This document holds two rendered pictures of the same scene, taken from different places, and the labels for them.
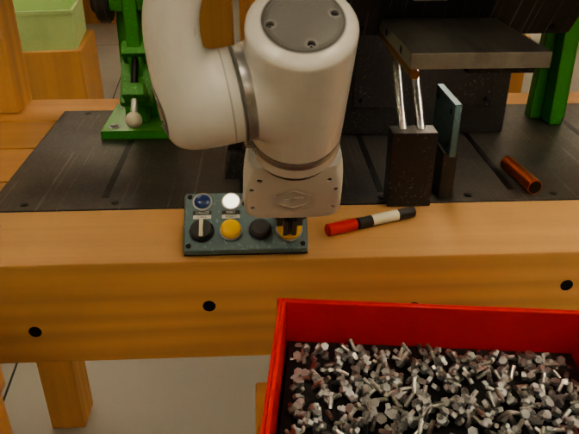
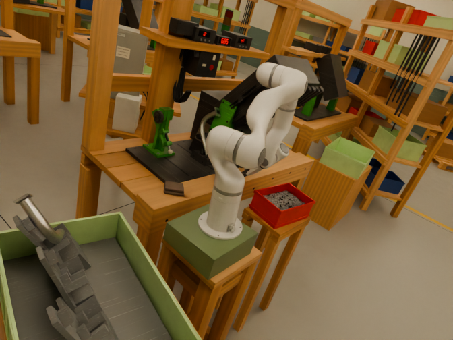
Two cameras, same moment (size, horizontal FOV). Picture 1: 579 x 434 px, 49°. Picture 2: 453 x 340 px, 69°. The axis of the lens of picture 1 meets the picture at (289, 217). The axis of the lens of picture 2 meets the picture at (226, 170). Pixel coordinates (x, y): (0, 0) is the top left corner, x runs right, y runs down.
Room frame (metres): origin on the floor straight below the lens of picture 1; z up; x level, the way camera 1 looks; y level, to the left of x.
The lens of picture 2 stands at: (-0.34, 1.39, 1.78)
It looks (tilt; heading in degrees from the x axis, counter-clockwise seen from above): 26 degrees down; 309
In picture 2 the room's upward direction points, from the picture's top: 17 degrees clockwise
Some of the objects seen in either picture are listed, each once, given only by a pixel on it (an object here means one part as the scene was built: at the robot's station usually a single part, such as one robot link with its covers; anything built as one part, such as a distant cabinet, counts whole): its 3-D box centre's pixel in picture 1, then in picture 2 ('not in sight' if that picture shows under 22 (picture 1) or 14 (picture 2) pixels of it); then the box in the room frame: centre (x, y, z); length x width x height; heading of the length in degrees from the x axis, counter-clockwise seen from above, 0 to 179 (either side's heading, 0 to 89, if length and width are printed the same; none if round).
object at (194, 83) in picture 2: not in sight; (191, 84); (1.37, -0.10, 1.23); 1.30 x 0.05 x 0.09; 93
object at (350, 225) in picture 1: (370, 220); not in sight; (0.72, -0.11, 0.91); 0.13 x 0.02 x 0.02; 114
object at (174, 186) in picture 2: not in sight; (174, 188); (0.71, 0.43, 0.91); 0.10 x 0.08 x 0.03; 53
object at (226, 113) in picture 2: not in sight; (226, 118); (0.93, -0.05, 1.17); 0.13 x 0.12 x 0.20; 93
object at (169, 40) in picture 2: not in sight; (212, 44); (1.26, -0.11, 1.52); 0.90 x 0.25 x 0.04; 93
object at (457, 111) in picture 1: (443, 141); not in sight; (0.84, -0.22, 0.97); 0.10 x 0.02 x 0.14; 3
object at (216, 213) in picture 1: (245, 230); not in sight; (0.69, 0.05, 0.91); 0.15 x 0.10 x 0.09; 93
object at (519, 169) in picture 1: (519, 174); not in sight; (0.86, -0.34, 0.91); 0.09 x 0.02 x 0.02; 9
